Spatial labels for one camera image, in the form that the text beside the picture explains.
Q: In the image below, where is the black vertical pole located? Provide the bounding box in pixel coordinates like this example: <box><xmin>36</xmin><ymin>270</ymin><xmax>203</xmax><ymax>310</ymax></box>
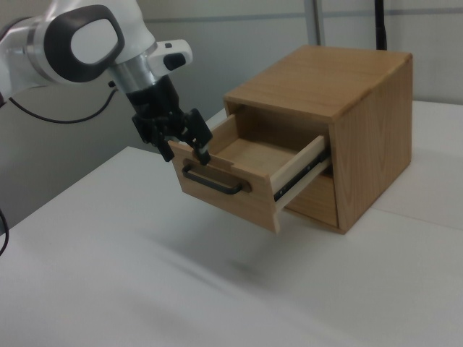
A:
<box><xmin>373</xmin><ymin>0</ymin><xmax>389</xmax><ymax>52</ymax></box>

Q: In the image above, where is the wooden two-drawer cabinet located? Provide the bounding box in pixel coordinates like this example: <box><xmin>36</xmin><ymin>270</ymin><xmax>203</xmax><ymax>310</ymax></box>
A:
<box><xmin>223</xmin><ymin>45</ymin><xmax>414</xmax><ymax>236</ymax></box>

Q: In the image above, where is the wooden drawer with metal handle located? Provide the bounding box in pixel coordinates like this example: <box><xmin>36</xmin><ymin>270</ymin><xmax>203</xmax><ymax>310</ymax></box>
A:
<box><xmin>168</xmin><ymin>114</ymin><xmax>332</xmax><ymax>236</ymax></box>

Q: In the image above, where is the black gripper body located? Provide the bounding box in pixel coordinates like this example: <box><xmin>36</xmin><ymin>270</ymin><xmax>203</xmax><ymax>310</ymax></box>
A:
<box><xmin>125</xmin><ymin>74</ymin><xmax>182</xmax><ymax>123</ymax></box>

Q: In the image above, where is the black metal drawer handle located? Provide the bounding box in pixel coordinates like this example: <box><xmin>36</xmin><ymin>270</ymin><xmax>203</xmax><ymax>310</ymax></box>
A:
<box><xmin>181</xmin><ymin>164</ymin><xmax>244</xmax><ymax>197</ymax></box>

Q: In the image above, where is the grey aluminium partition post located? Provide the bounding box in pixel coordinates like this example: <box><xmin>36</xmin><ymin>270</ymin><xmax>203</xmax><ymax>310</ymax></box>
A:
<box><xmin>309</xmin><ymin>0</ymin><xmax>325</xmax><ymax>46</ymax></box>

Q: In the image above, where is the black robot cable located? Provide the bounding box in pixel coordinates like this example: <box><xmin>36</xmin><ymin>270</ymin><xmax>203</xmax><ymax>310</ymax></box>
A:
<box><xmin>0</xmin><ymin>82</ymin><xmax>119</xmax><ymax>258</ymax></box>

